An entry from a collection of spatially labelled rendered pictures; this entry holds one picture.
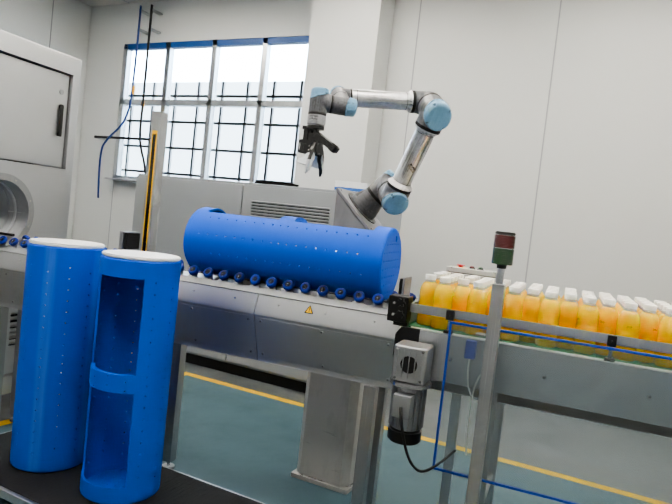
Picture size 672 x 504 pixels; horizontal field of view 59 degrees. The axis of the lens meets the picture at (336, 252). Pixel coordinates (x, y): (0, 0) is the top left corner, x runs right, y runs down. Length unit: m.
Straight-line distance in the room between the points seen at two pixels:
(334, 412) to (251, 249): 0.90
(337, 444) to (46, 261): 1.48
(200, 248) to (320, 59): 3.24
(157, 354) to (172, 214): 2.74
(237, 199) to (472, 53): 2.30
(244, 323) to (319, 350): 0.34
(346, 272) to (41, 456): 1.36
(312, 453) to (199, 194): 2.45
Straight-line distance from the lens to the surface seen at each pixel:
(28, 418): 2.62
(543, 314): 2.07
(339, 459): 2.89
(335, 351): 2.31
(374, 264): 2.18
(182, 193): 4.82
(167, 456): 3.02
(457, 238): 5.06
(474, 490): 2.01
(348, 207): 2.71
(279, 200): 4.28
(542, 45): 5.19
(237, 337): 2.50
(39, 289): 2.50
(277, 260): 2.34
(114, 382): 2.25
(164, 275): 2.19
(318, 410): 2.87
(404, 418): 1.97
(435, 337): 2.06
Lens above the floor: 1.24
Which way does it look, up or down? 3 degrees down
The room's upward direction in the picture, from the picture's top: 6 degrees clockwise
